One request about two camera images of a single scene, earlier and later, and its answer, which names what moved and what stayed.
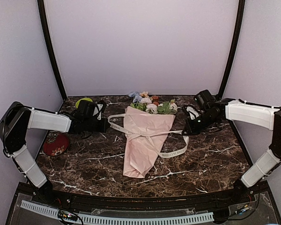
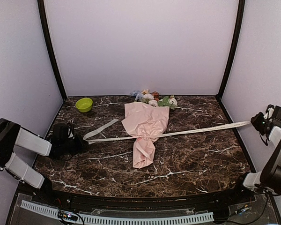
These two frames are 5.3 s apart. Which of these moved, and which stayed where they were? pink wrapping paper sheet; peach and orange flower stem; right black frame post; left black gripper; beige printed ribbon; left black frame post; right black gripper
Moved: left black gripper; beige printed ribbon; peach and orange flower stem; pink wrapping paper sheet; right black gripper
Stayed: left black frame post; right black frame post
